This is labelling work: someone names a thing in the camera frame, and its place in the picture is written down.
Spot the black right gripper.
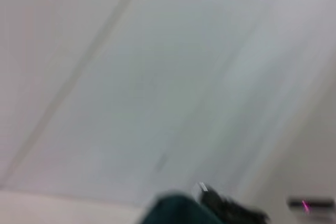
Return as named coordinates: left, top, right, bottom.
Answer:
left=199, top=187, right=270, bottom=224

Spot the teal insulated lunch bag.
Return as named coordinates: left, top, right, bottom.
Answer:
left=142, top=193, right=224, bottom=224

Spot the small dark device pink light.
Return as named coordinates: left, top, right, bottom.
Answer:
left=287, top=197, right=336, bottom=215

